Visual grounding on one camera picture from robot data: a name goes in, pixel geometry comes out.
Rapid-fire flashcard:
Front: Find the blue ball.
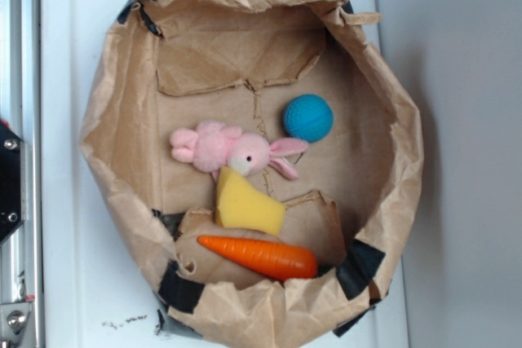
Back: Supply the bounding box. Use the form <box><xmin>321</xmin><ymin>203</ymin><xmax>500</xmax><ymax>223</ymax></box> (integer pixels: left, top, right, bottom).
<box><xmin>283</xmin><ymin>94</ymin><xmax>334</xmax><ymax>143</ymax></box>

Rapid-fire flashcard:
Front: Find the brown paper bag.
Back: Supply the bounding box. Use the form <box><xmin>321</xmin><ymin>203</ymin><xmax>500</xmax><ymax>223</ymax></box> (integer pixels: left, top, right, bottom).
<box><xmin>81</xmin><ymin>0</ymin><xmax>423</xmax><ymax>347</ymax></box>

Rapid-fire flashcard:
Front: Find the pink plush bunny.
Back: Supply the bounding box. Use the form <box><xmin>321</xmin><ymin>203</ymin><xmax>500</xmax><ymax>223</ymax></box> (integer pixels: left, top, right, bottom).
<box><xmin>170</xmin><ymin>121</ymin><xmax>308</xmax><ymax>180</ymax></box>

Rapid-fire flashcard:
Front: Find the yellow sponge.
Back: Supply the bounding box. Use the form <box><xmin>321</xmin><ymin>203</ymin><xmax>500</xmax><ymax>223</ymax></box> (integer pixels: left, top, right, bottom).
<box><xmin>215</xmin><ymin>167</ymin><xmax>286</xmax><ymax>236</ymax></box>

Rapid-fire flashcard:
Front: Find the orange plastic carrot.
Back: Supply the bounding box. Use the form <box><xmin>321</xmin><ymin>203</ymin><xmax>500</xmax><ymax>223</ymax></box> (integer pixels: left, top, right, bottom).
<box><xmin>197</xmin><ymin>236</ymin><xmax>318</xmax><ymax>281</ymax></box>

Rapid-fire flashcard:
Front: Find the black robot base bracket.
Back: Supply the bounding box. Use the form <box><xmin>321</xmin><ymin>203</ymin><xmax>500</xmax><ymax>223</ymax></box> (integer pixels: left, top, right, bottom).
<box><xmin>0</xmin><ymin>120</ymin><xmax>24</xmax><ymax>244</ymax></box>

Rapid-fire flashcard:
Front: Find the aluminium frame rail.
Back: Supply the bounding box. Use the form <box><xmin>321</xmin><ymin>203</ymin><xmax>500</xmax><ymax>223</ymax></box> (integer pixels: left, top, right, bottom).
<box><xmin>1</xmin><ymin>0</ymin><xmax>45</xmax><ymax>347</ymax></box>

